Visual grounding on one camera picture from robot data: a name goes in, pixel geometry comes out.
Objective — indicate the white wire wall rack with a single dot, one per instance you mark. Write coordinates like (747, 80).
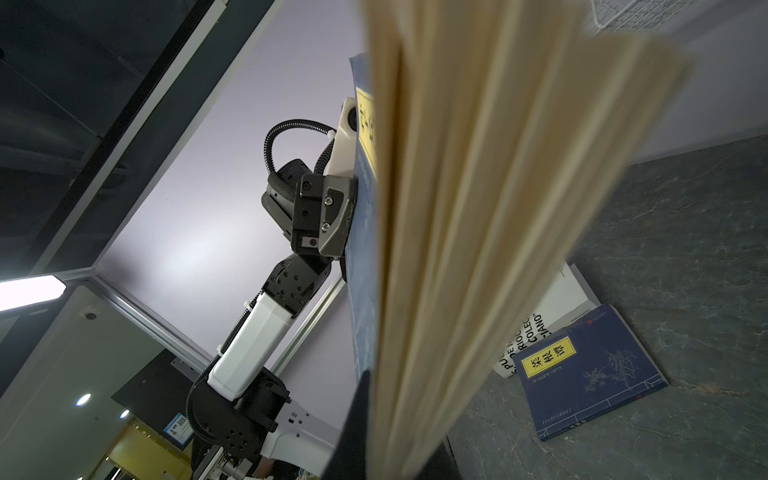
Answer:
(633, 15)

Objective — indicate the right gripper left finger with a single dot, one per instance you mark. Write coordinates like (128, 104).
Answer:
(348, 461)

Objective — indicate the dark blue thin book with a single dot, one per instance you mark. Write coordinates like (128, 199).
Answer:
(584, 371)

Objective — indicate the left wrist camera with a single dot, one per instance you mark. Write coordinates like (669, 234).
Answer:
(342, 160)

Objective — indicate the white paper file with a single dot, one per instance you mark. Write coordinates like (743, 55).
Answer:
(568, 298)

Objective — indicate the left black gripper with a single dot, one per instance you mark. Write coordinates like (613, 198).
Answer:
(323, 211)

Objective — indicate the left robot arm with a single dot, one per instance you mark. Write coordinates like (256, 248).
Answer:
(237, 403)

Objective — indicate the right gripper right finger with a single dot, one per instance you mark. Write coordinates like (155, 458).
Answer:
(441, 465)

